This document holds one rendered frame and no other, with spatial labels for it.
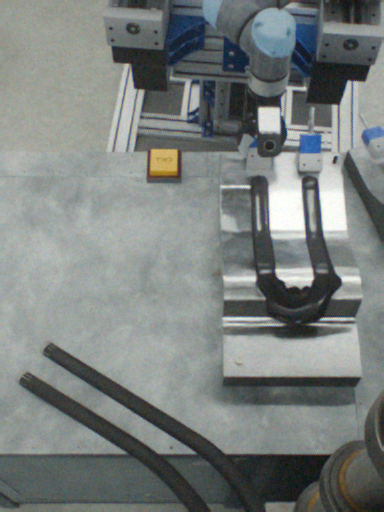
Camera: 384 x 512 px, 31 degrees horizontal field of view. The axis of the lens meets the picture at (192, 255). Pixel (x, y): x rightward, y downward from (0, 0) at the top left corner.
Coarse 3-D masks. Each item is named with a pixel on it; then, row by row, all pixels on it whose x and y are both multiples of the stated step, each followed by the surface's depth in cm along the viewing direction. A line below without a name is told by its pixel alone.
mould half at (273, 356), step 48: (240, 192) 146; (288, 192) 146; (336, 192) 146; (240, 240) 140; (288, 240) 140; (336, 240) 140; (240, 288) 130; (240, 336) 134; (288, 336) 134; (336, 336) 134; (240, 384) 134; (288, 384) 134; (336, 384) 134
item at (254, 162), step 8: (256, 136) 152; (256, 144) 150; (248, 152) 148; (256, 152) 147; (248, 160) 147; (256, 160) 147; (264, 160) 147; (248, 168) 149; (256, 168) 149; (264, 168) 149
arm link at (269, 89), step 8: (248, 72) 129; (288, 72) 128; (248, 80) 131; (256, 80) 127; (280, 80) 127; (256, 88) 129; (264, 88) 128; (272, 88) 128; (280, 88) 129; (264, 96) 130; (272, 96) 130
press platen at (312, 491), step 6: (312, 486) 103; (318, 486) 103; (306, 492) 103; (312, 492) 102; (318, 492) 102; (300, 498) 102; (306, 498) 102; (312, 498) 101; (300, 504) 102; (306, 504) 102; (312, 504) 101; (294, 510) 104; (300, 510) 101; (306, 510) 101; (312, 510) 101
